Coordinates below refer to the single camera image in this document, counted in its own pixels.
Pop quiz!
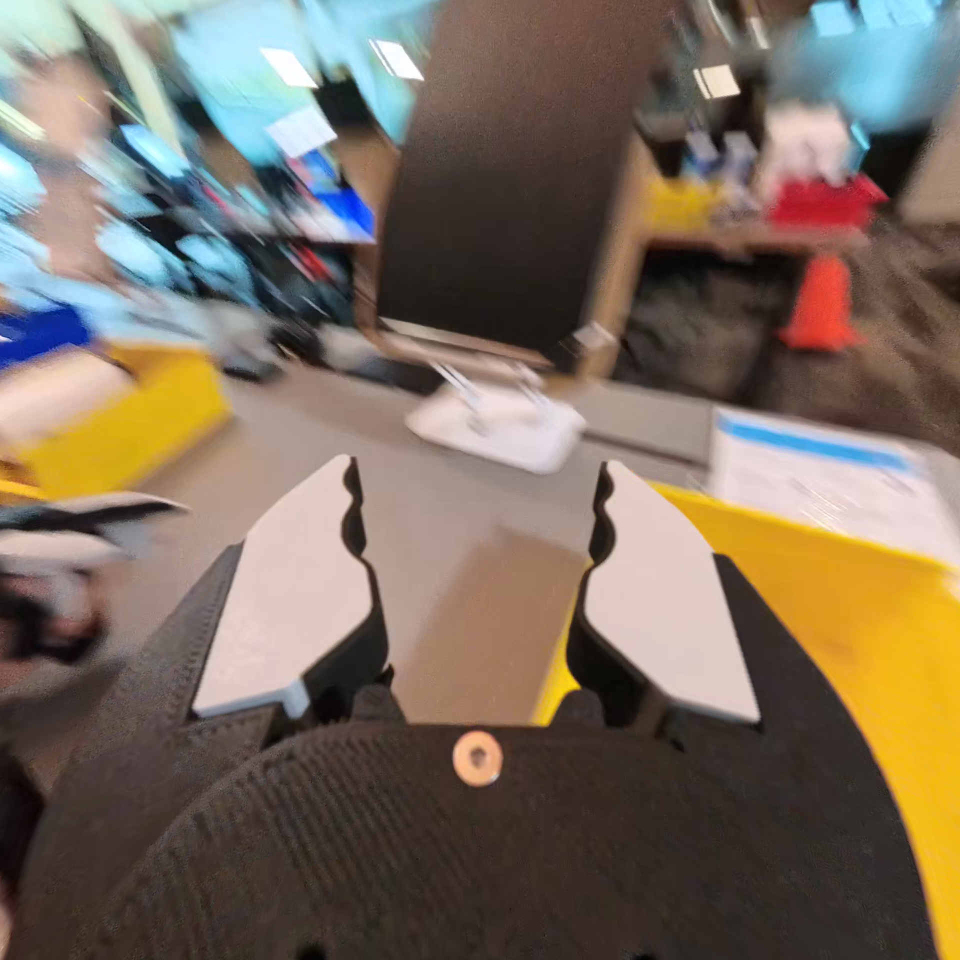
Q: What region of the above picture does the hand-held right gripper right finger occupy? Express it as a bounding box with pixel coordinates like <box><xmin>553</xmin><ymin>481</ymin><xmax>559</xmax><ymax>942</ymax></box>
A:
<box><xmin>566</xmin><ymin>459</ymin><xmax>762</xmax><ymax>729</ymax></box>

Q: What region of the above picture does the laminated paper sheet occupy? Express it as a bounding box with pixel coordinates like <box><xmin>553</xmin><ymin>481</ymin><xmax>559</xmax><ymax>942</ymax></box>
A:
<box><xmin>708</xmin><ymin>408</ymin><xmax>960</xmax><ymax>567</ymax></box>

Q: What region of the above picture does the red plastic bin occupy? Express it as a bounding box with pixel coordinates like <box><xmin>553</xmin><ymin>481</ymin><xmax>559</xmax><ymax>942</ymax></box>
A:
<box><xmin>765</xmin><ymin>176</ymin><xmax>890</xmax><ymax>231</ymax></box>

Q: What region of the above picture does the orange traffic cone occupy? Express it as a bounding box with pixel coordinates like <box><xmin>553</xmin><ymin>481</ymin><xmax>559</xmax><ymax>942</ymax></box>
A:
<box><xmin>776</xmin><ymin>253</ymin><xmax>867</xmax><ymax>354</ymax></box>

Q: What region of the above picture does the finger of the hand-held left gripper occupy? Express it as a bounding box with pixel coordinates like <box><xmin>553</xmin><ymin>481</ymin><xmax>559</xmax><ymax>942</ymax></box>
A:
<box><xmin>0</xmin><ymin>492</ymin><xmax>189</xmax><ymax>536</ymax></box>
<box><xmin>0</xmin><ymin>535</ymin><xmax>136</xmax><ymax>576</ymax></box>

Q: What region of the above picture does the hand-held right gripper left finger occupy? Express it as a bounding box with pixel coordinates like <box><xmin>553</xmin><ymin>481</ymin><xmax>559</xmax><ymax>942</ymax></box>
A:
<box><xmin>191</xmin><ymin>453</ymin><xmax>391</xmax><ymax>721</ymax></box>

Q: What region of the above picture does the grey desk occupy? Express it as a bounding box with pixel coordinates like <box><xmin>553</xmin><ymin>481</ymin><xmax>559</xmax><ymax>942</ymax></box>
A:
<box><xmin>0</xmin><ymin>360</ymin><xmax>721</xmax><ymax>789</ymax></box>

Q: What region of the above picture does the yellow plastic bin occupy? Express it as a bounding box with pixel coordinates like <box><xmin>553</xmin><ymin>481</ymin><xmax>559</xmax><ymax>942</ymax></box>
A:
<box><xmin>532</xmin><ymin>483</ymin><xmax>960</xmax><ymax>960</ymax></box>
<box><xmin>0</xmin><ymin>341</ymin><xmax>234</xmax><ymax>502</ymax></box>

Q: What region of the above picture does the black monitor with white stand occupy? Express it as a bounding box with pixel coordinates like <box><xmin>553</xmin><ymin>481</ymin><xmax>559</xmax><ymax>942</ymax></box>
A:
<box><xmin>352</xmin><ymin>0</ymin><xmax>661</xmax><ymax>475</ymax></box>

